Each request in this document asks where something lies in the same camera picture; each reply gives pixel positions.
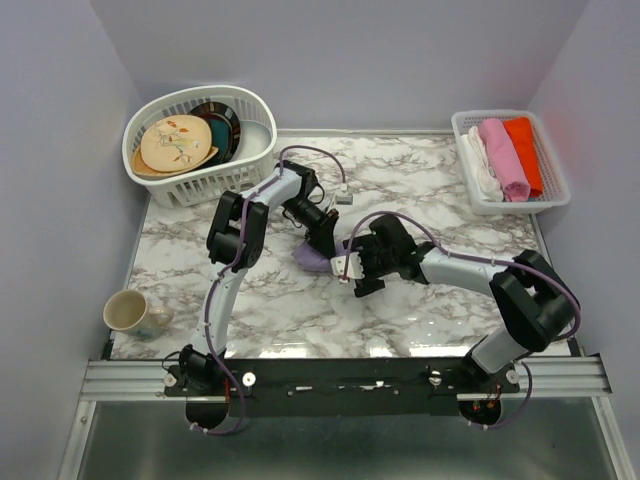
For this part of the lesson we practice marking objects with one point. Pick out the orange leaf shaped plate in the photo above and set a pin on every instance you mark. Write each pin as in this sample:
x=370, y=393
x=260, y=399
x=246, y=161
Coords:
x=142, y=170

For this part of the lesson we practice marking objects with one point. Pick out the white rolled t shirt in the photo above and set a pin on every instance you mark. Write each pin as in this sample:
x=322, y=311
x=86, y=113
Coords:
x=482, y=174

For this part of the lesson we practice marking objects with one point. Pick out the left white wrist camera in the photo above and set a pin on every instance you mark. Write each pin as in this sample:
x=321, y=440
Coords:
x=341, y=197

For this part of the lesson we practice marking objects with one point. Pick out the beige floral plate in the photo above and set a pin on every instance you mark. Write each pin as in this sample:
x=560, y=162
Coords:
x=176, y=143

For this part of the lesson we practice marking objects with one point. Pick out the purple t shirt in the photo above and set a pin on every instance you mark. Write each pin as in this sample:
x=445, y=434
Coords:
x=309, y=260

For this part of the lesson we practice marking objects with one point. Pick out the orange rolled t shirt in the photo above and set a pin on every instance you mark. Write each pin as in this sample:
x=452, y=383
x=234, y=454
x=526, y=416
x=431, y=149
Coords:
x=521, y=133

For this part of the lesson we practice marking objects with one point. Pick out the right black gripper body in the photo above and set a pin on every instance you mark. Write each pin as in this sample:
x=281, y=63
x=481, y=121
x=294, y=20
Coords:
x=375, y=263

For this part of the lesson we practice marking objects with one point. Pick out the dark teal plate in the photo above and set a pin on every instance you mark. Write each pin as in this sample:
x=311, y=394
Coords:
x=225, y=136

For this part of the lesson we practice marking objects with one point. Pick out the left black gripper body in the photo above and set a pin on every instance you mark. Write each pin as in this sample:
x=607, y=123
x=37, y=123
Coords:
x=316, y=222

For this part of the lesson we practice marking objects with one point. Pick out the beige cup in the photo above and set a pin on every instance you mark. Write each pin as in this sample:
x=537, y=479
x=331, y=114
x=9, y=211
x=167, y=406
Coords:
x=131, y=313

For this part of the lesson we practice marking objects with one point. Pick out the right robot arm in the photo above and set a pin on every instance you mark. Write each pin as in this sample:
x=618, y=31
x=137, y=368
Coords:
x=535, y=305

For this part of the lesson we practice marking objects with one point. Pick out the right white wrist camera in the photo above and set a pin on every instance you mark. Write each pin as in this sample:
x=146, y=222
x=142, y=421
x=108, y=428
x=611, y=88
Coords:
x=348, y=267

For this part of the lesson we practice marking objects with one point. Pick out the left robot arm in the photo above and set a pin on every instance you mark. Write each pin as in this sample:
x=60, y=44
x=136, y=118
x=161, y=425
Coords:
x=235, y=243

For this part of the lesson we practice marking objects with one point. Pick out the pink rolled t shirt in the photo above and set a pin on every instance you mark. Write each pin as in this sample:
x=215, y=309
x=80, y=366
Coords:
x=504, y=160

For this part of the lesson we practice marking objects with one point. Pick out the aluminium rail frame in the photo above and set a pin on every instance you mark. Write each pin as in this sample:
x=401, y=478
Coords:
x=542, y=376

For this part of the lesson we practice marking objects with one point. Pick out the white oval dish basket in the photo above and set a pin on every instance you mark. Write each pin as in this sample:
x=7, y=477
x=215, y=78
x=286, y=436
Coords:
x=252, y=162

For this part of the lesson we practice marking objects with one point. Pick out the black rimmed plate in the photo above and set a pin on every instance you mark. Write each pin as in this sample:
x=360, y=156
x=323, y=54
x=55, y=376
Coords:
x=208, y=110

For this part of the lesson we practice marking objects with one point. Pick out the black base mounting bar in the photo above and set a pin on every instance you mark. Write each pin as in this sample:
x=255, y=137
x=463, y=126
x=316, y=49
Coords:
x=344, y=387

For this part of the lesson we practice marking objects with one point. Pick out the white rectangular tray basket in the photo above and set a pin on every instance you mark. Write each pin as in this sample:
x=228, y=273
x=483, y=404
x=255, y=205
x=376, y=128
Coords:
x=556, y=192

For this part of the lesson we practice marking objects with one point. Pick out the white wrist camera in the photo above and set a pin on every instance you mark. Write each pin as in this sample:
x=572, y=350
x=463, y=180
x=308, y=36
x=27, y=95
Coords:
x=348, y=267
x=341, y=197

